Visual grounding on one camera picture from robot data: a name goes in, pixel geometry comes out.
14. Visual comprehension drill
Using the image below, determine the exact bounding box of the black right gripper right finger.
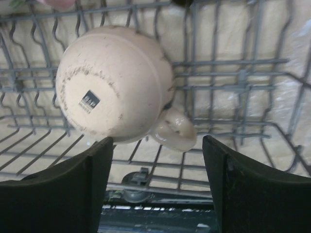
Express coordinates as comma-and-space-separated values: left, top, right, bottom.
202, 136, 311, 233

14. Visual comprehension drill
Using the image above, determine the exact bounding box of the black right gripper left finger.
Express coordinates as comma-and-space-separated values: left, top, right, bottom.
0, 137, 113, 233

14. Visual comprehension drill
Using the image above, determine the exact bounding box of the cream mug green inside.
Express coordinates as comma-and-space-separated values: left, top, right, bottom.
55, 26, 197, 152

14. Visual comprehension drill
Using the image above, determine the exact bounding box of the pale pink faceted mug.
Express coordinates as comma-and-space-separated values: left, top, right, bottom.
37, 0, 76, 10

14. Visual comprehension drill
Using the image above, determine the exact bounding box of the black mug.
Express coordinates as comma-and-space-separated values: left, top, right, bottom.
171, 0, 194, 8

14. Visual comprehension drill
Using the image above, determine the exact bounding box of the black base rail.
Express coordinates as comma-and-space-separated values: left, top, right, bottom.
98, 190, 219, 233

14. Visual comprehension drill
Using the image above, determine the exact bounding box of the grey wire dish rack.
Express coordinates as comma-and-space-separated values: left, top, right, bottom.
0, 0, 311, 202

